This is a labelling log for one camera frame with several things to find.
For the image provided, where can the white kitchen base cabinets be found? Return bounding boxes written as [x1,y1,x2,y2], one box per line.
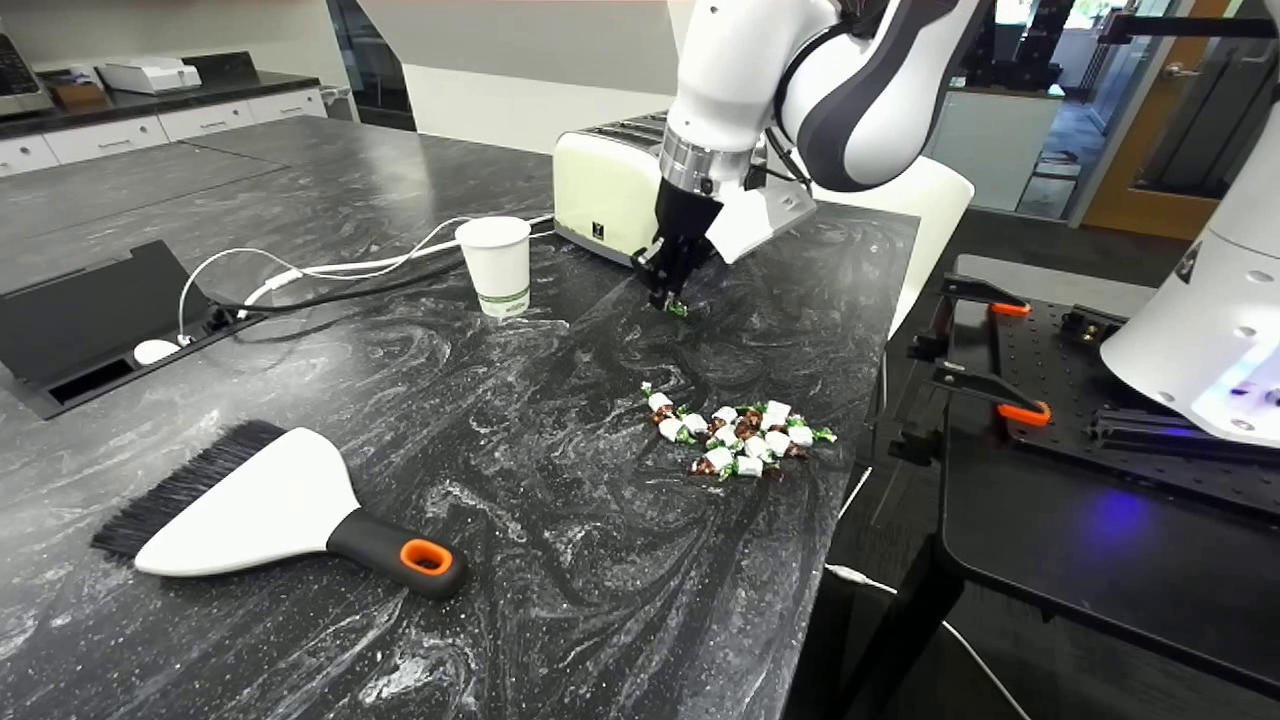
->
[0,74,332,182]

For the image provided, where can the looped white cable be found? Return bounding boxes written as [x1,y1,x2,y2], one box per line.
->
[173,245,310,343]

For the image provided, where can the brown countertop box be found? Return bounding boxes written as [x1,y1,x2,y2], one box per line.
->
[36,64,113,114]

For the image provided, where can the white plug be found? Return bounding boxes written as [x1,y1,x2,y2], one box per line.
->
[127,336,185,372]

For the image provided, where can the dark countertop machine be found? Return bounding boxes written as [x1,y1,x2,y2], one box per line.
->
[0,34,54,120]

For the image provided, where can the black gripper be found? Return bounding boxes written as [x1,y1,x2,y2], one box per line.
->
[647,182,723,314]

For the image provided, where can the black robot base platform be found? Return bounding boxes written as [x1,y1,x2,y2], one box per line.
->
[936,295,1280,696]

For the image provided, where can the black clamp orange handle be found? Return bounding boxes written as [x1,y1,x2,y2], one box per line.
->
[931,357,1056,436]
[931,275,1034,332]

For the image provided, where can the wooden door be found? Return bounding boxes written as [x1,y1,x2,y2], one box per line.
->
[1075,0,1245,250]

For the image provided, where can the black countertop appliance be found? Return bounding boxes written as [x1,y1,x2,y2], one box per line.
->
[178,50,263,91]

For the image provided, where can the cream and chrome toaster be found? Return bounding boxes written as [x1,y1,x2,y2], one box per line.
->
[549,109,673,275]

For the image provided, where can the thin white floor cable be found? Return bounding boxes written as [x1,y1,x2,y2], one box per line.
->
[820,556,1034,720]

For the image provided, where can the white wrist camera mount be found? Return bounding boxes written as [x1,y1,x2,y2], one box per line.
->
[701,178,820,267]

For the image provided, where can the white countertop appliance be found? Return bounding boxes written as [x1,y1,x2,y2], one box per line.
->
[92,53,204,95]

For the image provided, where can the white plastic chair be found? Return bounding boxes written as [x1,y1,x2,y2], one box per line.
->
[812,157,981,339]

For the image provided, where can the white paper cup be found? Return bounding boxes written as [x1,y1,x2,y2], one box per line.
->
[452,212,534,319]

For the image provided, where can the long white power cable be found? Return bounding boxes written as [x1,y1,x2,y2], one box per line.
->
[234,209,558,316]

